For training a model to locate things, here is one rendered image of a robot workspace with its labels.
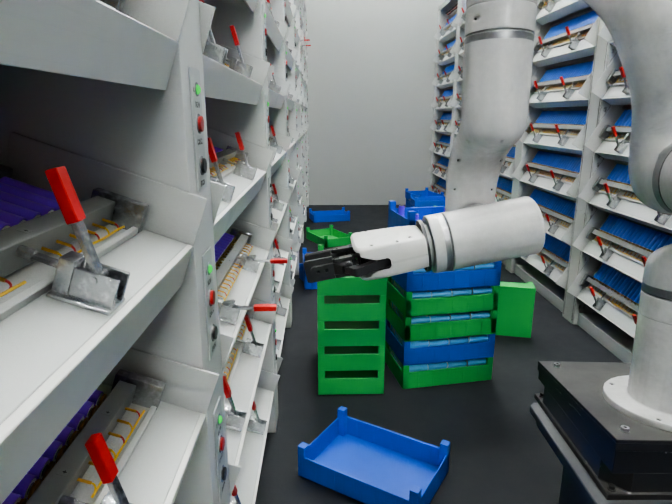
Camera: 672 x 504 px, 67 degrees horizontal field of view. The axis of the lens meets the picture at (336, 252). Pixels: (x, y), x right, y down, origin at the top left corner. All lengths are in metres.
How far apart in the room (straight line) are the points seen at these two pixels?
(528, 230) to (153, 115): 0.49
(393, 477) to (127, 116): 1.02
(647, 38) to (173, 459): 0.76
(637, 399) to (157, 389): 0.72
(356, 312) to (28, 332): 1.24
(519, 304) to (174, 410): 1.63
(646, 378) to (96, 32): 0.86
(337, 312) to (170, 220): 1.02
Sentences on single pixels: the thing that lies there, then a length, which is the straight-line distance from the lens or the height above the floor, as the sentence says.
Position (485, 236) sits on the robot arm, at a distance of 0.72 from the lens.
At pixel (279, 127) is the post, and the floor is 0.78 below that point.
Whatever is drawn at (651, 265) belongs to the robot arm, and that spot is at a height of 0.60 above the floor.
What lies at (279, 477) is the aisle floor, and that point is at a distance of 1.32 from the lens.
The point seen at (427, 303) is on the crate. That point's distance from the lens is 1.56.
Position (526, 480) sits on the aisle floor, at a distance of 1.38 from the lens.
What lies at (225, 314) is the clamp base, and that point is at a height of 0.52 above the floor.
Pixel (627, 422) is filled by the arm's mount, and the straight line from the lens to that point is 0.92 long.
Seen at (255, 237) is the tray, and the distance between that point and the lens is 1.24.
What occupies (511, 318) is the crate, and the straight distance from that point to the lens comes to 2.08.
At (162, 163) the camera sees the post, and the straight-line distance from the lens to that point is 0.53.
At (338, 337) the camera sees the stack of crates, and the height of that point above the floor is 0.19.
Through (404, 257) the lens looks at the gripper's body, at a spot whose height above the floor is 0.64.
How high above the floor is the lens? 0.82
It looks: 15 degrees down
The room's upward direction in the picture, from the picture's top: straight up
